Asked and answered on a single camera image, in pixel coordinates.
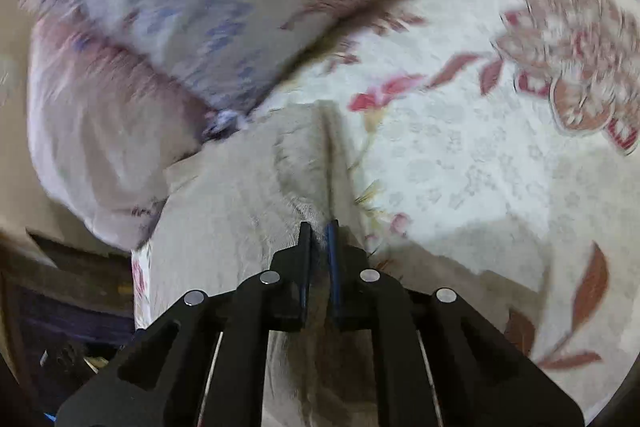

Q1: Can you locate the beige cable-knit sweater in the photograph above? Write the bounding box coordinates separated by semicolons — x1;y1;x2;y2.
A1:
143;103;509;426

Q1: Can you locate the pink floral left pillow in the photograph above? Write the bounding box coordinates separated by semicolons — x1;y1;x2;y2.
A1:
27;15;208;251

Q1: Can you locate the white floral bed sheet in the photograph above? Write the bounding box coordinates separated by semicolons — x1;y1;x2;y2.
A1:
130;0;640;427

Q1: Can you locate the wooden bed frame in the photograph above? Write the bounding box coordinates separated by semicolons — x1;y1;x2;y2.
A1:
1;231;136;417

